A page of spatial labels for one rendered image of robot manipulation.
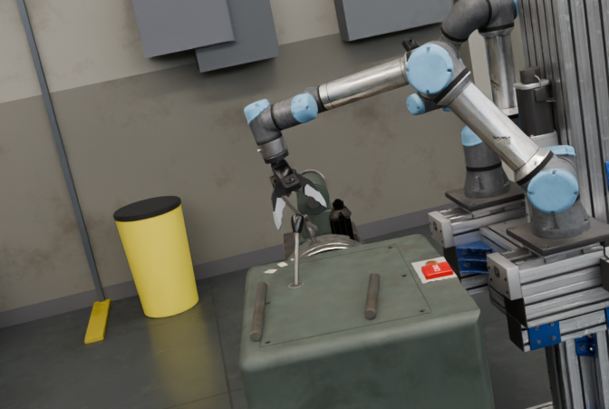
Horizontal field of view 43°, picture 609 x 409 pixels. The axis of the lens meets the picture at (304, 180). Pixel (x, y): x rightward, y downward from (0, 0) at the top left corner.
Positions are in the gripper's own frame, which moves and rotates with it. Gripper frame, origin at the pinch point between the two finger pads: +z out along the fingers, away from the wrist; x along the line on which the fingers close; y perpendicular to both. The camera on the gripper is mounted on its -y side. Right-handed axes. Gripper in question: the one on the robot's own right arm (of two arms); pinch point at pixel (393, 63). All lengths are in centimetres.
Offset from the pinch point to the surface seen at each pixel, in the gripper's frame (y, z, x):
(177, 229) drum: 96, 241, -34
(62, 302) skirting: 135, 329, -109
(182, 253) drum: 114, 242, -36
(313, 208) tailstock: 48, 30, -39
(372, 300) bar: 16, -119, -108
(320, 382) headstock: 23, -123, -127
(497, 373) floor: 162, 16, 20
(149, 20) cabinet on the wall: -38, 253, 5
